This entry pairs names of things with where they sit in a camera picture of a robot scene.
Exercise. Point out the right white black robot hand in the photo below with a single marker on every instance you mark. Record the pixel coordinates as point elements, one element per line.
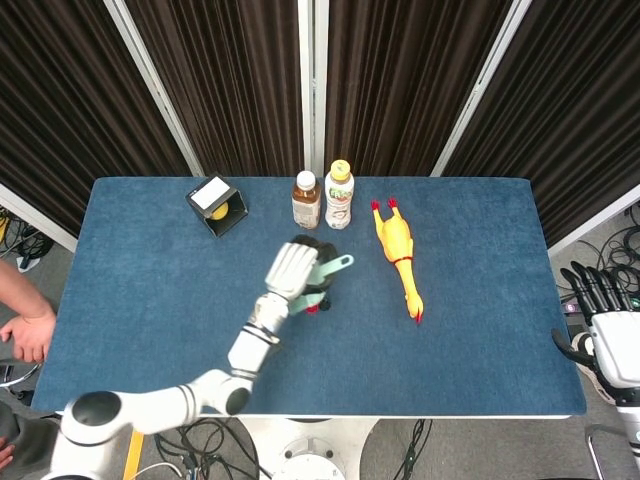
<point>615,345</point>

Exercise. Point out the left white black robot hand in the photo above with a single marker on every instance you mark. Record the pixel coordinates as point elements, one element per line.
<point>292,270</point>

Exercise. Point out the bare bystander hand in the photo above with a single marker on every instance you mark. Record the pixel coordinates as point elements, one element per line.
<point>30,337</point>

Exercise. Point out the teal handled brush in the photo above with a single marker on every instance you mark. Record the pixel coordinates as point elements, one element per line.
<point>332,265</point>

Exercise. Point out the small red cap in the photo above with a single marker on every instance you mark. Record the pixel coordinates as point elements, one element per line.
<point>313,310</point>

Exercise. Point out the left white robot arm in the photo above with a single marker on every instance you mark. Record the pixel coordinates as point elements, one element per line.
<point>160,405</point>

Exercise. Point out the bare bystander forearm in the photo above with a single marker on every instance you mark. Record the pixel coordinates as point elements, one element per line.
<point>20,295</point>

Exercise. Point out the amber tea bottle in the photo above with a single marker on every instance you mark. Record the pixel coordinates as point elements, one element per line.
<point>306,205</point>

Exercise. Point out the white yellow-capped bottle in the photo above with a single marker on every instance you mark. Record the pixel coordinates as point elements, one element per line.
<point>339,200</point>

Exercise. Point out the white black sneaker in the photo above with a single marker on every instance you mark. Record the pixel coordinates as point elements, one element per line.
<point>600,387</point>

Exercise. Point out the black power strip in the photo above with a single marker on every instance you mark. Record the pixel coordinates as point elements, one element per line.
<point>570,307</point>

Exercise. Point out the grey trousers leg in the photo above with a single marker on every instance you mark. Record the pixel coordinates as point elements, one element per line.
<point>25,430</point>

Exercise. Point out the yellow ball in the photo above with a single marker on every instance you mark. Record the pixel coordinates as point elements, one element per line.
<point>219,212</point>

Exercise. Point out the yellow rubber chicken toy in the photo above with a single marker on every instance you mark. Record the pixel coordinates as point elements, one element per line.
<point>395,235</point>

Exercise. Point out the black cardboard box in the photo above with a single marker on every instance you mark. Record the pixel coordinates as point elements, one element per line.
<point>212,195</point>

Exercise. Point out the blue fabric table cover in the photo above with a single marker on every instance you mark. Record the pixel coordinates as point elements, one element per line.
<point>150,300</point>

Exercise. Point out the yellow floor tape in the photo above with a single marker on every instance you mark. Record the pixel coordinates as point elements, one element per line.
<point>134,455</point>

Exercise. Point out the dark pleated curtain panel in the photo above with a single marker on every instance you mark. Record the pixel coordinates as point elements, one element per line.
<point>575,100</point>
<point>60,100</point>
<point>235,75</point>
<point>400,75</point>

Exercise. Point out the grey metal chair frame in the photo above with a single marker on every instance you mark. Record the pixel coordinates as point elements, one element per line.
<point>592,440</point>

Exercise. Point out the white metal frame post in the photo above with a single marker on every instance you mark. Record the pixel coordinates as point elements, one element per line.
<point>150,85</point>
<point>595,220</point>
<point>35,220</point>
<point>306,75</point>
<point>480,85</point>

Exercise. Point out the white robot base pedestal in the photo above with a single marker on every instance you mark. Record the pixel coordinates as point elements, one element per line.
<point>310,445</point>

